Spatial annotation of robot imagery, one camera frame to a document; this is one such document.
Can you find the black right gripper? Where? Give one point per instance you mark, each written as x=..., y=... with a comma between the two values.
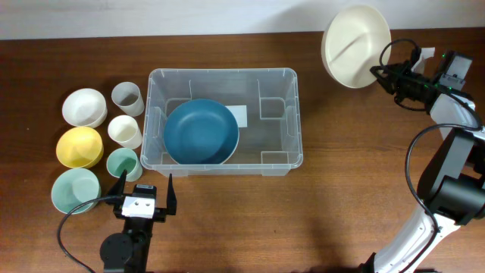
x=395, y=73

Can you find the cream plastic cup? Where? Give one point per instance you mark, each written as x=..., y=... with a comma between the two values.
x=125, y=131

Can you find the dark blue bowl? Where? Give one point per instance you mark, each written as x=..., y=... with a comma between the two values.
x=201, y=132

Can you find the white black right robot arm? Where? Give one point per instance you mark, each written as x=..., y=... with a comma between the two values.
x=450, y=192

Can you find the clear plastic storage container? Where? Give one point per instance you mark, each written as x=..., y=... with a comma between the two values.
x=271, y=144

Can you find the small mint green bowl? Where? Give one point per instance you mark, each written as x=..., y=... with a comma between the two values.
x=73, y=188

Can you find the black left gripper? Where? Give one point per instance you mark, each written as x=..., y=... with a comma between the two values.
x=159, y=213

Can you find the cream white bowl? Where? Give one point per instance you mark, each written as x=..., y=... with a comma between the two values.
x=352, y=44

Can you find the small yellow bowl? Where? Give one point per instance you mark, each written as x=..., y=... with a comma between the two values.
x=80, y=147

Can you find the grey plastic cup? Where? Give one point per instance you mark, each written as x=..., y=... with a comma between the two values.
x=128, y=98

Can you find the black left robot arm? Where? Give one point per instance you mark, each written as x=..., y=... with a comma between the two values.
x=128, y=251

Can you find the small white bowl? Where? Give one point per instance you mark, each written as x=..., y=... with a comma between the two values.
x=85, y=108

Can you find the mint green plastic cup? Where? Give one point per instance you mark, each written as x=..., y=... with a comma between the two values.
x=124, y=159

